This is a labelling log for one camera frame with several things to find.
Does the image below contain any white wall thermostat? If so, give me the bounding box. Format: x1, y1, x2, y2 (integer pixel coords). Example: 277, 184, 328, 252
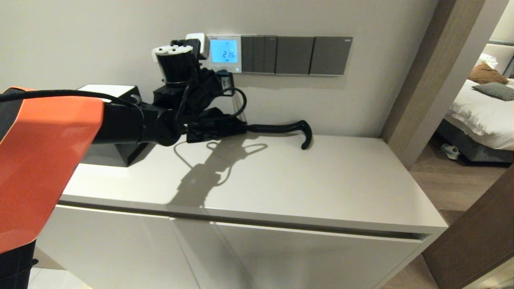
207, 35, 242, 74

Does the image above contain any black tissue box white top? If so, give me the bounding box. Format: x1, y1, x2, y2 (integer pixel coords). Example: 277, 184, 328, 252
76, 84, 142, 167

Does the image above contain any white sideboard cabinet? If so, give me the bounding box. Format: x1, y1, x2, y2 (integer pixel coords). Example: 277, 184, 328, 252
32, 122, 449, 289

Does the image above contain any wide white cabinet door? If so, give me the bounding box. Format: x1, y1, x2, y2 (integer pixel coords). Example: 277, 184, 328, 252
170, 217, 422, 289

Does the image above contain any white slipper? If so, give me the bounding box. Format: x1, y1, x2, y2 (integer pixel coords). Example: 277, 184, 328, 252
440, 144, 461, 161

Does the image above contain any bed with white sheets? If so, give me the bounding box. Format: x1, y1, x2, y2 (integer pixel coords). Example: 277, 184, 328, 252
444, 78, 514, 152

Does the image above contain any dark grey bed base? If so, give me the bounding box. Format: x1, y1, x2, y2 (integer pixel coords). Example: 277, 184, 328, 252
436, 119, 514, 167

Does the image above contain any brown cushion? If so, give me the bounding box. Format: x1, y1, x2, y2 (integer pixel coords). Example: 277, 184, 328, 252
468, 64, 510, 86

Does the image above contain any white pillow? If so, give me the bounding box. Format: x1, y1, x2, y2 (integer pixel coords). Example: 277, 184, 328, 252
475, 53, 498, 71

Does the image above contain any black white checkered cushion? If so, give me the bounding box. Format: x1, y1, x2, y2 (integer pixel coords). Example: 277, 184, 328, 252
471, 83, 514, 102

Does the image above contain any dark brown wooden door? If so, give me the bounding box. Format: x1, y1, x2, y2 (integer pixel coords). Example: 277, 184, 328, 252
422, 167, 514, 289

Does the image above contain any looped black gripper cable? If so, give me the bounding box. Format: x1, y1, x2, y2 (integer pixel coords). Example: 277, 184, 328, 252
209, 87, 248, 122

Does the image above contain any grey triple rocker wall switch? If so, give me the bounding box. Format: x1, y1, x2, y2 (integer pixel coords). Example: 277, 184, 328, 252
241, 35, 278, 75

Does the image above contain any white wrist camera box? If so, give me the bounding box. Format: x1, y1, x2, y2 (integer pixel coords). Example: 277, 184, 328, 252
186, 33, 210, 60

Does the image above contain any grey plain wall switch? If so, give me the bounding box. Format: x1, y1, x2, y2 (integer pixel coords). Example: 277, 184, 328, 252
275, 36, 314, 76

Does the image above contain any black folded umbrella curved handle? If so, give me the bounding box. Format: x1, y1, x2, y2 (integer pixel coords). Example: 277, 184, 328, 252
187, 108, 313, 151

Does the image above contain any grey wall switch with logo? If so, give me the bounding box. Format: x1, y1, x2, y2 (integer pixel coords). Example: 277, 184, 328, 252
309, 36, 354, 76

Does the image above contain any long black arm cable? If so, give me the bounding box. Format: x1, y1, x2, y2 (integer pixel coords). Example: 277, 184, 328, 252
0, 90, 140, 109

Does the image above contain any light wooden door frame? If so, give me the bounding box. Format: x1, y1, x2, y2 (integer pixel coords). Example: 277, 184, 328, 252
381, 0, 510, 169

